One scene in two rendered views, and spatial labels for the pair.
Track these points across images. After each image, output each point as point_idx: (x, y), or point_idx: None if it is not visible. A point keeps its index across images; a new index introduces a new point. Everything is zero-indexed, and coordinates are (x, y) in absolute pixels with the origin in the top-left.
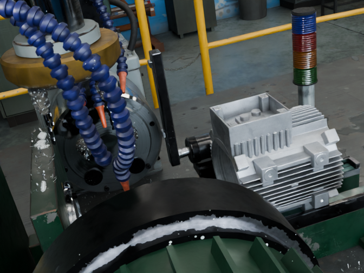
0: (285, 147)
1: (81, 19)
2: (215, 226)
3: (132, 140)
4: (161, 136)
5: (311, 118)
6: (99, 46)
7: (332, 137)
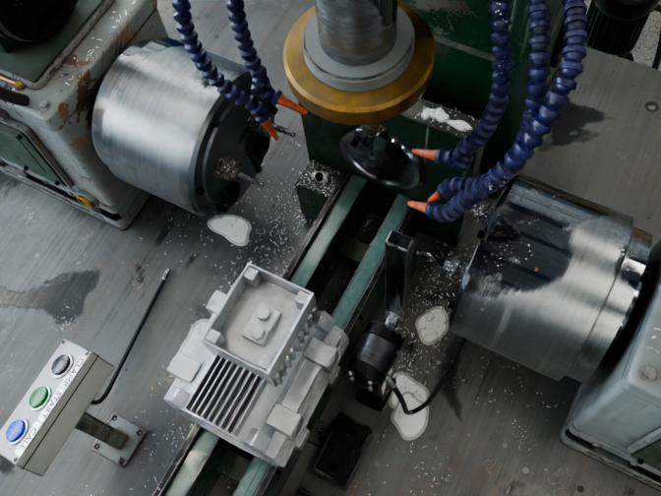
0: None
1: (326, 48)
2: None
3: (202, 73)
4: (450, 327)
5: (201, 392)
6: (287, 62)
7: (170, 392)
